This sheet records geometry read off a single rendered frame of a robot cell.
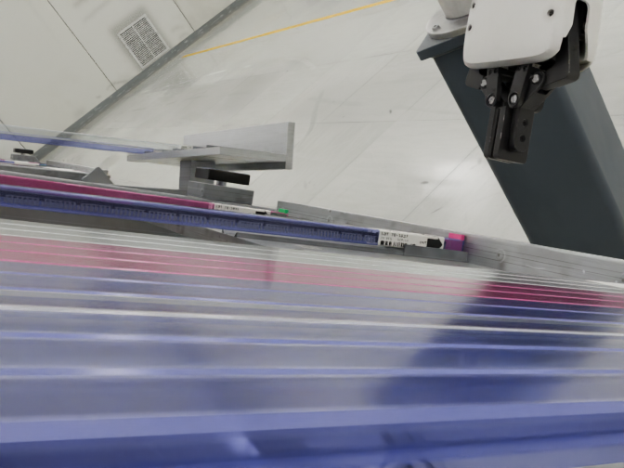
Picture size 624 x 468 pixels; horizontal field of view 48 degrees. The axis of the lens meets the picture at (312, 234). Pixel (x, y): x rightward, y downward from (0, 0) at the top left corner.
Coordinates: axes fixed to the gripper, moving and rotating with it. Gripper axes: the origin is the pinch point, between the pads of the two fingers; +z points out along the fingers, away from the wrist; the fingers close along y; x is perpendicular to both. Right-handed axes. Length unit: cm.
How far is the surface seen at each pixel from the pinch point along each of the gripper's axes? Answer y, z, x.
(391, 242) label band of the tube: -0.8, 9.4, 10.3
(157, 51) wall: 771, -133, -204
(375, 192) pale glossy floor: 158, 2, -102
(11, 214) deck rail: 29.9, 13.0, 31.0
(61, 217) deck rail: 29.9, 12.7, 26.5
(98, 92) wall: 771, -73, -144
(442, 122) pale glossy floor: 161, -28, -130
